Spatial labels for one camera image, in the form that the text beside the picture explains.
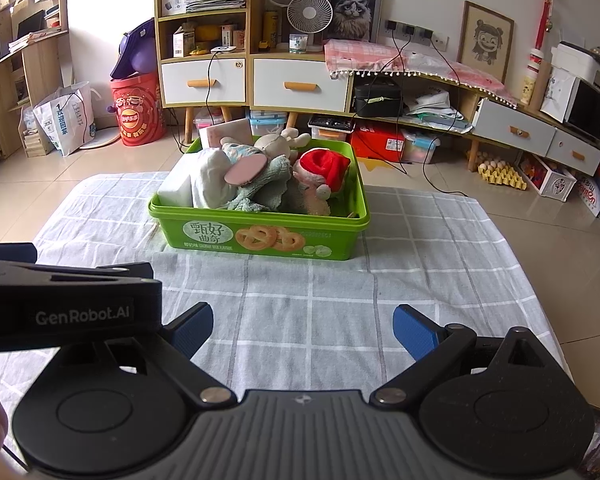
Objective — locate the red hanging decoration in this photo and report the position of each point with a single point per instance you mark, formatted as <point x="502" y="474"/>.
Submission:
<point x="549" y="5"/>

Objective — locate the green fluffy towel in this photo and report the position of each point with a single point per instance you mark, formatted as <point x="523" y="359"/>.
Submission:
<point x="275" y="180"/>

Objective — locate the black flat electronic device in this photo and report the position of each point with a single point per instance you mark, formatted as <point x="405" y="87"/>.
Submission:
<point x="332" y="122"/>

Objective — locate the white paper shopping bag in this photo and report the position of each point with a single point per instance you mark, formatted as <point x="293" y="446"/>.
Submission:
<point x="65" y="120"/>

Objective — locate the small white desk fan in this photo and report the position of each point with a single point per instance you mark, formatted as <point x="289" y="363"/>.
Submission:
<point x="307" y="12"/>

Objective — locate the round pale board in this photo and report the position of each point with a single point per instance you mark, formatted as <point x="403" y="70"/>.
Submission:
<point x="102" y="139"/>

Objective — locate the framed cartoon girl picture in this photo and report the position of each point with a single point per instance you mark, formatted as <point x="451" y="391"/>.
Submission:
<point x="485" y="42"/>

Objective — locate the clear storage box pink contents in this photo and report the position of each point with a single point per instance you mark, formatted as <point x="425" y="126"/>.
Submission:
<point x="207" y="124"/>

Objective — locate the framed cat picture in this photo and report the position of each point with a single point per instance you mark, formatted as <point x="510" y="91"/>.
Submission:
<point x="352" y="10"/>

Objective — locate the clear storage box blue lid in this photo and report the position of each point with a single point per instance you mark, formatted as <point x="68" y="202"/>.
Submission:
<point x="267" y="122"/>

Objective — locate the clear storage box pastel contents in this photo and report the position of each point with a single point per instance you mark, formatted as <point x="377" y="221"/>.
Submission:
<point x="421" y="147"/>

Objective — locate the clear jar blue label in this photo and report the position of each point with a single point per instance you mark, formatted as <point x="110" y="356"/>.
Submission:
<point x="298" y="43"/>

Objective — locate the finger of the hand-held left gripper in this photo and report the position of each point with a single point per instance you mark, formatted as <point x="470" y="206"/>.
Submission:
<point x="5" y="251"/>

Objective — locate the grey checked sheet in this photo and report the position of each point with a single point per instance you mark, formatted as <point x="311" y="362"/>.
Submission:
<point x="305" y="300"/>

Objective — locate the tall wooden shelf cabinet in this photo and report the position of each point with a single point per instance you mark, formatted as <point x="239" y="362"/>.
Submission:
<point x="202" y="82"/>

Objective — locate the white box on shelf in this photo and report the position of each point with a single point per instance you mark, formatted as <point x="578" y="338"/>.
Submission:
<point x="184" y="42"/>

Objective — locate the yellow printed cup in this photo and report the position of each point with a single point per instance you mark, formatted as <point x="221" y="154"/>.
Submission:
<point x="528" y="89"/>

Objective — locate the red printed bucket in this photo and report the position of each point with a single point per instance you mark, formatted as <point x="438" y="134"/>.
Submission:
<point x="137" y="115"/>

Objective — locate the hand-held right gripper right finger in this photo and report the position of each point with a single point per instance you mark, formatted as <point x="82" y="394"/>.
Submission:
<point x="415" y="332"/>

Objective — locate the white carton red print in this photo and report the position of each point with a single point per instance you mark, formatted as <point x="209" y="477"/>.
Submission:
<point x="592" y="192"/>

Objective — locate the red cardboard box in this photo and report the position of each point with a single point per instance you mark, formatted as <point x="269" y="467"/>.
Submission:
<point x="377" y="142"/>

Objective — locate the white sheet with drawing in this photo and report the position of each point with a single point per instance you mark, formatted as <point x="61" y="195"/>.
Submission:
<point x="560" y="92"/>

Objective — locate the black microwave oven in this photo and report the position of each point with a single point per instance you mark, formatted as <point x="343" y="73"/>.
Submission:
<point x="587" y="110"/>

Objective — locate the pink tinted foam block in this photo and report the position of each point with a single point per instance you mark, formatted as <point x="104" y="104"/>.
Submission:
<point x="227" y="134"/>

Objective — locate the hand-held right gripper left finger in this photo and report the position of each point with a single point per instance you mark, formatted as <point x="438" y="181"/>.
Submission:
<point x="192" y="330"/>

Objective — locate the low wooden drawer cabinet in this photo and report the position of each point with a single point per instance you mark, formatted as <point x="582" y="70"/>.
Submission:
<point x="300" y="85"/>

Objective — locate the beige bunny doll blue dress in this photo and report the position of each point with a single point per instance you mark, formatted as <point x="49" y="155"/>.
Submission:
<point x="277" y="144"/>

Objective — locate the wooden bookshelf desk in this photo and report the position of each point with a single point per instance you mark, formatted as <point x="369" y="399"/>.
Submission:
<point x="40" y="65"/>

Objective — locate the yellow egg tray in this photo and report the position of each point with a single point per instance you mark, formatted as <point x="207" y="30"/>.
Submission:
<point x="500" y="172"/>

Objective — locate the white cloth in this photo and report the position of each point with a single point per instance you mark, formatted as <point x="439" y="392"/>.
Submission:
<point x="210" y="180"/>

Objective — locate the pink plush rabbit red outfit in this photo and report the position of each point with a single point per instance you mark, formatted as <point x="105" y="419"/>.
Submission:
<point x="325" y="165"/>

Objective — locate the white foam block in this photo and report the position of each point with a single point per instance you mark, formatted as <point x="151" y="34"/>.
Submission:
<point x="177" y="187"/>

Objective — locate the white cartoon printed box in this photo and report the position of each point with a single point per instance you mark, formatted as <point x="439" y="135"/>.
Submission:
<point x="555" y="180"/>

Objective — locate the pink cloth with pompoms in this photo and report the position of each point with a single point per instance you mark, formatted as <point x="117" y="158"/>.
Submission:
<point x="365" y="55"/>

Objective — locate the black case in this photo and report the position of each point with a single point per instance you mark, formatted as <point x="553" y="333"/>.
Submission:
<point x="380" y="100"/>

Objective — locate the pile of white papers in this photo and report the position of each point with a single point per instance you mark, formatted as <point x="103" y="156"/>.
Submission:
<point x="435" y="107"/>

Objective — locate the white charger pad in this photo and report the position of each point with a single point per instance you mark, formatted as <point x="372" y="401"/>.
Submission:
<point x="223" y="50"/>

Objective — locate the yellow bottle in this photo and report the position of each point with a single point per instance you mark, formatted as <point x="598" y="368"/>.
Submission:
<point x="271" y="30"/>

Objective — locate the green plastic bin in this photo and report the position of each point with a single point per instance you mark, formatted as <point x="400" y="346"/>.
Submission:
<point x="350" y="240"/>

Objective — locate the grey plush mouse pink ear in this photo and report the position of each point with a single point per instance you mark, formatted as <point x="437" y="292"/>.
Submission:
<point x="247" y="167"/>

